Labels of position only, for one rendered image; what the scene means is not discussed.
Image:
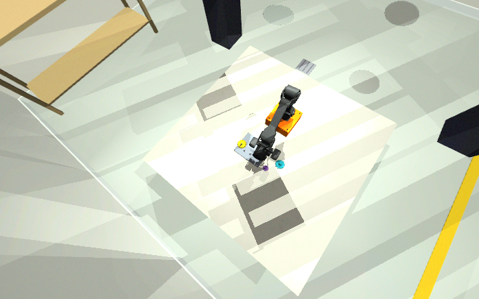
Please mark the teal gear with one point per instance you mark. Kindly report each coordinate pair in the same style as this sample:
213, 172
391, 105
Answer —
280, 164

